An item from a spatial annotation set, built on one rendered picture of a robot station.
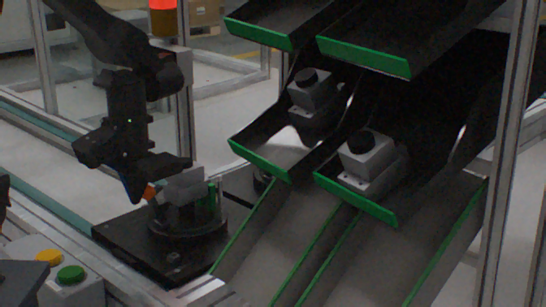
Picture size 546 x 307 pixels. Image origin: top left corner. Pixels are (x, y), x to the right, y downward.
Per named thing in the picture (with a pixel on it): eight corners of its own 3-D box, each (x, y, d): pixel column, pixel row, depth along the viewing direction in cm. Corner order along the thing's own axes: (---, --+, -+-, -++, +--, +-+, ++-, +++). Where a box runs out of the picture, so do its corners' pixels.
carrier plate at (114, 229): (175, 292, 96) (175, 280, 95) (91, 236, 112) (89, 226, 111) (284, 235, 112) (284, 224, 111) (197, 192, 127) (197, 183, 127)
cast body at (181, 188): (179, 208, 105) (176, 169, 103) (163, 199, 108) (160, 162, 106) (217, 192, 111) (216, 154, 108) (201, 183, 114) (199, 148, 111)
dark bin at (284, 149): (292, 188, 76) (270, 140, 71) (233, 153, 85) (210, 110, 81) (444, 58, 85) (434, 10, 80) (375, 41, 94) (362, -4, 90)
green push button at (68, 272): (67, 293, 96) (64, 282, 95) (53, 283, 98) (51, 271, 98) (90, 282, 99) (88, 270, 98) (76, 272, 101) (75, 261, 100)
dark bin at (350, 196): (397, 231, 66) (379, 180, 62) (318, 187, 76) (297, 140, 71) (559, 79, 75) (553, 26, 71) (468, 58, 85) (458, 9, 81)
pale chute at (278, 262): (280, 331, 82) (260, 320, 79) (227, 283, 92) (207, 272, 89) (400, 154, 85) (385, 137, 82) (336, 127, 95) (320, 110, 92)
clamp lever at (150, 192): (161, 227, 105) (144, 194, 101) (153, 222, 107) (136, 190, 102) (177, 213, 107) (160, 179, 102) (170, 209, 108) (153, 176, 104)
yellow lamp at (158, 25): (162, 37, 116) (160, 10, 114) (146, 33, 120) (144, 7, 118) (184, 33, 120) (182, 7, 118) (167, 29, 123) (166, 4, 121)
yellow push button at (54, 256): (44, 274, 100) (41, 264, 100) (32, 265, 103) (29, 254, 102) (67, 265, 103) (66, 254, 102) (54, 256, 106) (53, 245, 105)
